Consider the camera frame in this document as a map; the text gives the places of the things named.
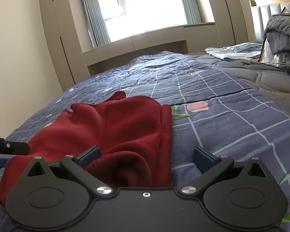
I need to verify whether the dark red knit garment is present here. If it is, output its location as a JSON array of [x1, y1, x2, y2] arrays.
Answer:
[[0, 91, 172, 205]]

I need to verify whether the grey bed sheet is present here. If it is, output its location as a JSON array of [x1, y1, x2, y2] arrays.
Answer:
[[190, 52, 290, 114]]

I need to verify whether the small white box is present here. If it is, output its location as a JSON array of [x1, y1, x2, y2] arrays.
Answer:
[[241, 58, 255, 64]]

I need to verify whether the light blue folded cloth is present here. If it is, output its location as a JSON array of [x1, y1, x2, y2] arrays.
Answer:
[[204, 43, 262, 60]]

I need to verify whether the clear plastic bag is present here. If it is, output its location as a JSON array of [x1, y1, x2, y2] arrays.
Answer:
[[259, 41, 284, 67]]

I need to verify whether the left beige wardrobe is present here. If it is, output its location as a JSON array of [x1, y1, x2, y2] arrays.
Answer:
[[39, 0, 90, 91]]

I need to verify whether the beige wardrobe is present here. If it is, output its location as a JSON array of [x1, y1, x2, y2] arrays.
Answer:
[[209, 0, 249, 47], [39, 0, 90, 91]]

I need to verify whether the beige window bench cabinet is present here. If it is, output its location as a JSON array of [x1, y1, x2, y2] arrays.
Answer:
[[84, 23, 219, 76]]

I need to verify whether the left teal curtain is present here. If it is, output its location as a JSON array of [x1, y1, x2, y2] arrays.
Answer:
[[83, 0, 111, 48]]

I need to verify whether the teal curtain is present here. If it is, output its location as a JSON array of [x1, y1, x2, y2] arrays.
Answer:
[[83, 0, 111, 48], [182, 0, 202, 24]]

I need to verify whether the right beige wardrobe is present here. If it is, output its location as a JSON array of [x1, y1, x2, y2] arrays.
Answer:
[[209, 0, 249, 47]]

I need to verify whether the dark grey folded blanket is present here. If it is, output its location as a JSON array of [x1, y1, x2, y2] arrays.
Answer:
[[263, 13, 290, 75]]

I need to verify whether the right teal curtain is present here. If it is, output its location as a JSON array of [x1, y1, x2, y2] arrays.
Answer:
[[182, 0, 202, 24]]

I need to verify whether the grey padded headboard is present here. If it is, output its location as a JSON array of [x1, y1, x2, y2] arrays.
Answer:
[[249, 0, 290, 43]]

